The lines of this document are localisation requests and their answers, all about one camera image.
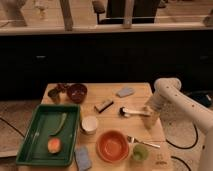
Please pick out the wooden block eraser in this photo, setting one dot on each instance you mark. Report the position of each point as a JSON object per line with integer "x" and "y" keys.
{"x": 100, "y": 107}

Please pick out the white cup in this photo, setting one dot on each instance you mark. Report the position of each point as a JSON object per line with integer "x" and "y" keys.
{"x": 89, "y": 124}

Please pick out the black office chair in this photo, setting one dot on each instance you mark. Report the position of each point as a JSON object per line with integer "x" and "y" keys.
{"x": 127, "y": 11}

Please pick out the green plastic tray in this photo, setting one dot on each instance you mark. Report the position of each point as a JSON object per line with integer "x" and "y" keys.
{"x": 45, "y": 120}

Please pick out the blue sponge near tray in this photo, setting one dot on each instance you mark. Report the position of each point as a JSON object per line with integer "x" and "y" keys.
{"x": 82, "y": 158}

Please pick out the orange red bowl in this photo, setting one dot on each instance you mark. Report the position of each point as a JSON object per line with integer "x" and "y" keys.
{"x": 112, "y": 146}

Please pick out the orange peach fruit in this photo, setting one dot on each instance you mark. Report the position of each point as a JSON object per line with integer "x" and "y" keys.
{"x": 54, "y": 145}

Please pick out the silver fork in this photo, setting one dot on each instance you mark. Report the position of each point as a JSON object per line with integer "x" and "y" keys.
{"x": 134, "y": 140}

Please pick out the dark red toy item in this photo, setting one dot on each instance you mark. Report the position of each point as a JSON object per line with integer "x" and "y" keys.
{"x": 62, "y": 87}

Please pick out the dark maroon bowl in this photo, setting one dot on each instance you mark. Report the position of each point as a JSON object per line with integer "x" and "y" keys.
{"x": 77, "y": 92}

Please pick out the green cup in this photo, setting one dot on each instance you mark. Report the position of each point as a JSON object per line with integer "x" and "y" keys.
{"x": 140, "y": 153}

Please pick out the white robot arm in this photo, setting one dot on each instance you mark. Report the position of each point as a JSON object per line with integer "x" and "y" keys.
{"x": 168, "y": 89}

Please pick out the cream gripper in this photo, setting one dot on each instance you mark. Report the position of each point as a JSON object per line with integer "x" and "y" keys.
{"x": 151, "y": 117}

